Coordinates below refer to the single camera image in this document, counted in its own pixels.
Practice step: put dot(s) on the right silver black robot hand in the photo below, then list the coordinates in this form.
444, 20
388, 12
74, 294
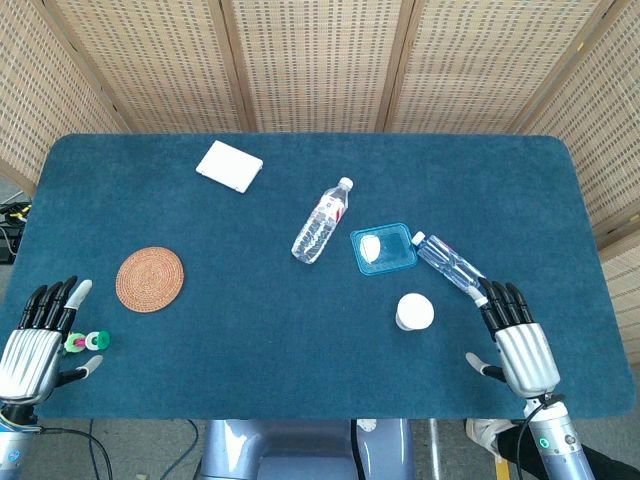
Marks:
527, 355

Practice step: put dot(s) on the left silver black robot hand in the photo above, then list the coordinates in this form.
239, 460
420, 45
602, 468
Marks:
27, 355

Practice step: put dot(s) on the white paper cup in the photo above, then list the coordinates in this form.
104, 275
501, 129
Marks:
415, 310

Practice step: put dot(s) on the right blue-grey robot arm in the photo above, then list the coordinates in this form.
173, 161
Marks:
562, 450

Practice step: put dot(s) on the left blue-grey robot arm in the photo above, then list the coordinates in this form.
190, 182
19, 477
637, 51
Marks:
12, 450

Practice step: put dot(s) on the round woven rattan coaster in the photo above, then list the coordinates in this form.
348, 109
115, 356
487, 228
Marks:
150, 280

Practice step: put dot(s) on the white sneaker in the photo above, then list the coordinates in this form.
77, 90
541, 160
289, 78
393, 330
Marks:
485, 434

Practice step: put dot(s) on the clear bottle with blue tint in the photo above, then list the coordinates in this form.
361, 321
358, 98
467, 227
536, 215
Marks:
445, 261

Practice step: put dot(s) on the black trouser leg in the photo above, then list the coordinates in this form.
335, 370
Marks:
610, 462

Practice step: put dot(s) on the blue plastic container lid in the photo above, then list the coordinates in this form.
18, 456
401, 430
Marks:
392, 250

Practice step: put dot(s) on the blue felt table mat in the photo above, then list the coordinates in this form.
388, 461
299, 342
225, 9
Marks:
250, 325

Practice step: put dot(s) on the clear bottle with red label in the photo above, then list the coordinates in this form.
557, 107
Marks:
320, 225

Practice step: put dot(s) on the blue-grey robot torso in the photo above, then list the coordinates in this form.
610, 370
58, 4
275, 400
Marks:
300, 450

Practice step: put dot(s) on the flat white plastic box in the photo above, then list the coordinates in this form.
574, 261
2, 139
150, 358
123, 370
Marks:
229, 166

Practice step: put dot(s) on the woven bamboo folding screen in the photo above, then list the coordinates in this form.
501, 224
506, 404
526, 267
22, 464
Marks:
320, 60

